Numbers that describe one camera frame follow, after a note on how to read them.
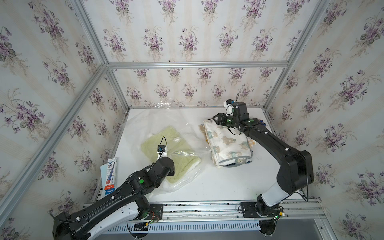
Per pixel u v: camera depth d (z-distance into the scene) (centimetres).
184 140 99
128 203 50
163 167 54
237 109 65
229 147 82
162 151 66
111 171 83
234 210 75
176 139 93
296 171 44
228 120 73
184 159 90
